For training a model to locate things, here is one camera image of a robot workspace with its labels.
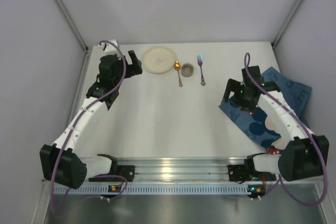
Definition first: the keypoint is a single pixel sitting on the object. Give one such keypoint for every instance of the right aluminium frame post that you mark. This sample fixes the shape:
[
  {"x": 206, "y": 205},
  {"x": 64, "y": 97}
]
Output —
[{"x": 287, "y": 21}]

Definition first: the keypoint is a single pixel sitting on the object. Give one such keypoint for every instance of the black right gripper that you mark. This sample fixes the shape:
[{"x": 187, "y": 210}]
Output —
[{"x": 237, "y": 85}]

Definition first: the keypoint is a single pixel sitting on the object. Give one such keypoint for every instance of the iridescent fork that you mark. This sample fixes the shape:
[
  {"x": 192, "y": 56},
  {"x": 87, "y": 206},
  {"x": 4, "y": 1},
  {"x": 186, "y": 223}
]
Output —
[{"x": 200, "y": 63}]

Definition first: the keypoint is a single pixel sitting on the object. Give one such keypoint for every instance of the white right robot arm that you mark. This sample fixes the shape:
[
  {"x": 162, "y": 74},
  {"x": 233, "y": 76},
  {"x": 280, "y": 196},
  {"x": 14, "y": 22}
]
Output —
[{"x": 304, "y": 153}]

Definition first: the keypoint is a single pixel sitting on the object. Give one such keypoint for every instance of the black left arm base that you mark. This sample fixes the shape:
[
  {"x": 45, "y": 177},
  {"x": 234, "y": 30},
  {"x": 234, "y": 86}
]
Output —
[{"x": 119, "y": 174}]

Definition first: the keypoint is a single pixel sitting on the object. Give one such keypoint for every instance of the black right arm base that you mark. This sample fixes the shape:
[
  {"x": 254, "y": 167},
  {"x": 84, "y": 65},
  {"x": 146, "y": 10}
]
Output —
[{"x": 241, "y": 174}]

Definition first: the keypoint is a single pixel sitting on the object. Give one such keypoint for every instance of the aluminium mounting rail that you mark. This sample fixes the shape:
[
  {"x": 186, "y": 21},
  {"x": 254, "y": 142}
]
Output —
[{"x": 174, "y": 170}]

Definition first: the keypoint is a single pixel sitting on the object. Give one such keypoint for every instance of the gold spoon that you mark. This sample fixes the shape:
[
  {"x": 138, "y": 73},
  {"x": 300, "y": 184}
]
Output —
[{"x": 177, "y": 67}]

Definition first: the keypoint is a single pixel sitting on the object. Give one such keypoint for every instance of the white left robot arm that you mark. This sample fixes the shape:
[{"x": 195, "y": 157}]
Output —
[{"x": 60, "y": 162}]

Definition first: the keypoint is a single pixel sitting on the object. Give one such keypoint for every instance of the cream round plate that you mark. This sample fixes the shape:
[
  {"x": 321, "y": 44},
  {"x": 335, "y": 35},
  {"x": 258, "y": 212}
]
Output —
[{"x": 158, "y": 59}]

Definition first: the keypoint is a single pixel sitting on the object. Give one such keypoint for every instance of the left aluminium frame post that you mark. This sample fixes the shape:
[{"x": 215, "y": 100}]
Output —
[{"x": 71, "y": 24}]

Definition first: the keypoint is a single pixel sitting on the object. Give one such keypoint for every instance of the perforated cable duct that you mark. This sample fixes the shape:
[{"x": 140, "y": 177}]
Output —
[{"x": 163, "y": 189}]

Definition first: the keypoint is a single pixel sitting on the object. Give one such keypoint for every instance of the blue cartoon bear placemat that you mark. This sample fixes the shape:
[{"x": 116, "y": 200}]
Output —
[{"x": 288, "y": 90}]

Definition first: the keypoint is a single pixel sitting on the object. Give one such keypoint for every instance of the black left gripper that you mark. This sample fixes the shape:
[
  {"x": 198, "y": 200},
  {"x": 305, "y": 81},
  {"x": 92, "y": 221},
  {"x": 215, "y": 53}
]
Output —
[{"x": 130, "y": 66}]

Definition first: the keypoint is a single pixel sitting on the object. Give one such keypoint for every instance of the aluminium frame post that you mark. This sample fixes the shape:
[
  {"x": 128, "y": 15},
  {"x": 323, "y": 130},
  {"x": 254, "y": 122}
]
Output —
[
  {"x": 287, "y": 21},
  {"x": 71, "y": 24}
]

